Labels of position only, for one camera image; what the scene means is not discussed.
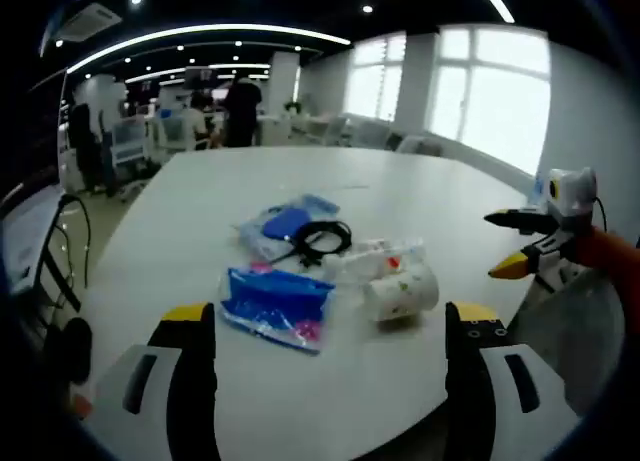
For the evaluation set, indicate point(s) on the blue tissue packet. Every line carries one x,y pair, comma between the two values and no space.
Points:
270,301

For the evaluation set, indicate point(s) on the potted green plant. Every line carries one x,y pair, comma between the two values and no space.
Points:
294,107

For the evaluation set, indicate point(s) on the white mesh office chair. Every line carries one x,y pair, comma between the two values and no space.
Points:
570,341

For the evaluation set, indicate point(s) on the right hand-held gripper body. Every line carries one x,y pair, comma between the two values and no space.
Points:
575,196

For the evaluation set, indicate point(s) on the clear wrapper with red label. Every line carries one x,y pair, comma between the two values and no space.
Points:
370,256

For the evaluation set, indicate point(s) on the black frame chair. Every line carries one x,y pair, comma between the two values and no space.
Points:
57,261

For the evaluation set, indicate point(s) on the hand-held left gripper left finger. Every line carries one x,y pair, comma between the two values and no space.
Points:
192,361

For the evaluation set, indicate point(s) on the white table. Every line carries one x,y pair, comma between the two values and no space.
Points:
300,411

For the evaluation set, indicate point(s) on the blue pouch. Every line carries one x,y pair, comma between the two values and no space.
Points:
282,226

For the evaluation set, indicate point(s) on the small clear water bottle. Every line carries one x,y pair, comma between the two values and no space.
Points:
539,191

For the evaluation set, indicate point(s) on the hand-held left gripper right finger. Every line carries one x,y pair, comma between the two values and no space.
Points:
465,381

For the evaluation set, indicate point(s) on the patterned white paper cup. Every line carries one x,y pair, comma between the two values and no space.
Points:
405,291

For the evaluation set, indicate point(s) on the ceiling air conditioner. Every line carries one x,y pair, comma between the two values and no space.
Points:
92,21

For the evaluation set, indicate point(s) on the curved ceiling light strip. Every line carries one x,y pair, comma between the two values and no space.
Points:
200,31

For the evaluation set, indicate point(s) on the large window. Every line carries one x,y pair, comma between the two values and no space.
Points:
490,96

